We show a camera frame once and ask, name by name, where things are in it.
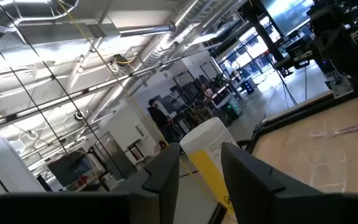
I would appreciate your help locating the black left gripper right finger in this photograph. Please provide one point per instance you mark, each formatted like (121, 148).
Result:
(253, 193)

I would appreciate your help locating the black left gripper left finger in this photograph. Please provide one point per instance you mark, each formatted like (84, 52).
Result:
(157, 186)

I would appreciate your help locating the person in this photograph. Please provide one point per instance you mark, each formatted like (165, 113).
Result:
(207, 91)
(158, 118)

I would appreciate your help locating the white wipes canister yellow label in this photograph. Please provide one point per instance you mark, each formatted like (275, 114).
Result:
(207, 137)

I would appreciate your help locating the clear acrylic organizer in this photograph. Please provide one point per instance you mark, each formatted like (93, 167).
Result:
(328, 161)

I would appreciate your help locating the computer tower green lights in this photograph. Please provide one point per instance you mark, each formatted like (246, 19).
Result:
(233, 107)

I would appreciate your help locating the dark monitor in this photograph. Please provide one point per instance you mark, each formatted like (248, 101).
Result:
(68, 168)

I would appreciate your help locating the black aluminium table frame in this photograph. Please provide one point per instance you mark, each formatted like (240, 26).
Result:
(291, 119)

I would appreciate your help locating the silver ventilation duct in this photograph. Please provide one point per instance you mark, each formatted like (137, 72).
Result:
(145, 29)

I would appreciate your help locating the large wall screen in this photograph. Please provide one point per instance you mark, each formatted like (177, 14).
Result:
(286, 12)

